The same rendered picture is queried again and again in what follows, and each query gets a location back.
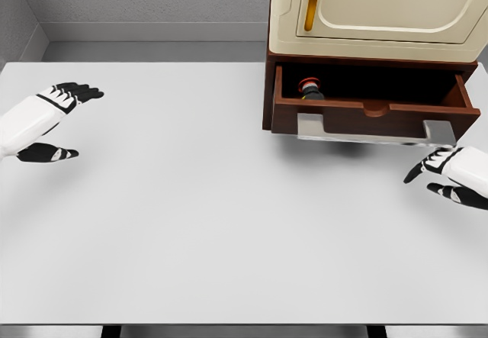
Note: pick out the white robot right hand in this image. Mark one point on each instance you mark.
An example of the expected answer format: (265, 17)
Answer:
(467, 166)

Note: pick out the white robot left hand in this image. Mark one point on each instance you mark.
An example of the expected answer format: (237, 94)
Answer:
(34, 118)

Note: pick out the brown wooden drawer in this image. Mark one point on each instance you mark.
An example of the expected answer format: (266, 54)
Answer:
(343, 118)

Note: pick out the cream cabinet door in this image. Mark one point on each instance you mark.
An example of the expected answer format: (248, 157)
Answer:
(396, 2)

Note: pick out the cream cabinet with brown base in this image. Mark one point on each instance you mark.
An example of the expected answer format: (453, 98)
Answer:
(289, 29)

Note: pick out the red and black switch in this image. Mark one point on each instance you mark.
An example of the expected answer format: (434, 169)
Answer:
(312, 90)

